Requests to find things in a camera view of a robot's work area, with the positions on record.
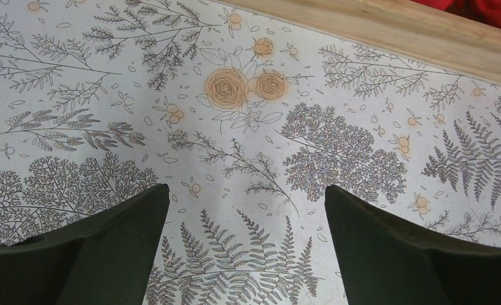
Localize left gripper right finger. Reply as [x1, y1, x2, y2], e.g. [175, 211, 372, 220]
[324, 185, 501, 304]

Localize red apron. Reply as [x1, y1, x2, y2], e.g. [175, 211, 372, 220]
[413, 0, 501, 29]

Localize floral table mat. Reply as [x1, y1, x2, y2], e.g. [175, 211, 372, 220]
[0, 1, 501, 304]

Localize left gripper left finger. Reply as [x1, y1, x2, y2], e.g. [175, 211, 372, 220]
[0, 184, 170, 304]

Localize wooden rack frame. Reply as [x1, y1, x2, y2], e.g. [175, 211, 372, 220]
[227, 0, 501, 85]

